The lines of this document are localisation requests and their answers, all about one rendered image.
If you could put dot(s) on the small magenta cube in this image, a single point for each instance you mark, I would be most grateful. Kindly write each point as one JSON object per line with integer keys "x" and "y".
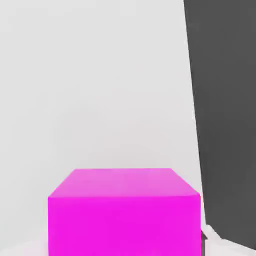
{"x": 124, "y": 224}

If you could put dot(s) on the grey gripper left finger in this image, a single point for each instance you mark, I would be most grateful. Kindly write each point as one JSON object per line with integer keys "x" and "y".
{"x": 34, "y": 250}

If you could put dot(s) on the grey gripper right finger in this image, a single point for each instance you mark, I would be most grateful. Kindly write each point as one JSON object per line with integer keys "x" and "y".
{"x": 220, "y": 248}

